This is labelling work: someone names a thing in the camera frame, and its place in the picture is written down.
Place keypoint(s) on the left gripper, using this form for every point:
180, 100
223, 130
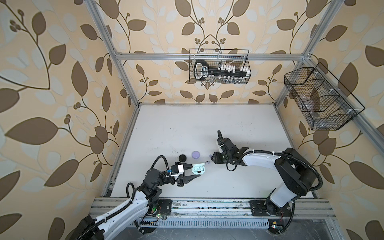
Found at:
180, 168

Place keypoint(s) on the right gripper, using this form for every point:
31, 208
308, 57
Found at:
216, 157

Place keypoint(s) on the mint green charging case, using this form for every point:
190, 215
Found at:
199, 169

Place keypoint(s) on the purple charging case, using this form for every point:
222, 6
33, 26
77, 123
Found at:
195, 155

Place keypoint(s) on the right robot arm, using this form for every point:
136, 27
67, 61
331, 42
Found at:
287, 176

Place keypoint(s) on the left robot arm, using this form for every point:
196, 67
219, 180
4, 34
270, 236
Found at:
129, 204

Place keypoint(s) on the black tool in basket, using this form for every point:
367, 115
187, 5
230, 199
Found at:
202, 70

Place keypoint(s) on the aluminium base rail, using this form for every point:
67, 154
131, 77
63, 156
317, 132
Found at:
207, 213

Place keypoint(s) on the back wire basket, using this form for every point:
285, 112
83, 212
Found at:
236, 57

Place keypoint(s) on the wire basket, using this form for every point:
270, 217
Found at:
236, 57
325, 101

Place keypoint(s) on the right wire basket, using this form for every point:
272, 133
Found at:
325, 101

